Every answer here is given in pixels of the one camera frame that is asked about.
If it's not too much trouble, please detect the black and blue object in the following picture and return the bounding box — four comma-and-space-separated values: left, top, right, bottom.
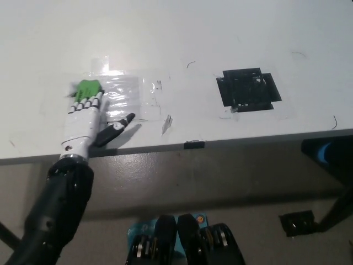
300, 136, 353, 172

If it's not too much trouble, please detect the small black tape strip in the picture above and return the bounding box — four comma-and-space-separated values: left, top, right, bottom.
183, 140, 205, 150

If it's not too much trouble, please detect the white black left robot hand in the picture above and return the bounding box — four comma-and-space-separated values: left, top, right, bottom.
60, 92, 136, 162

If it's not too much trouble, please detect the teal TP-Link box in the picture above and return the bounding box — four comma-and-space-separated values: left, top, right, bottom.
127, 213, 210, 252

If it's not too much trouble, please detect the clear tape patch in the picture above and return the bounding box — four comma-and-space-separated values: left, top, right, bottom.
90, 55, 163, 121

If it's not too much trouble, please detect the black tape square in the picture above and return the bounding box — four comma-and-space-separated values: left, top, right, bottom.
215, 67, 282, 113

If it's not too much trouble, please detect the small torn clear tape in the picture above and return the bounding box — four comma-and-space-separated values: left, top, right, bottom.
160, 114, 174, 136

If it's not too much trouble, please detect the green whiteboard eraser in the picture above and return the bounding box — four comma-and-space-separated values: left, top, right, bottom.
72, 79, 104, 103

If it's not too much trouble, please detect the black table leg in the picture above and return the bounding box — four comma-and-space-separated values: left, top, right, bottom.
0, 220, 22, 249
317, 187, 353, 232

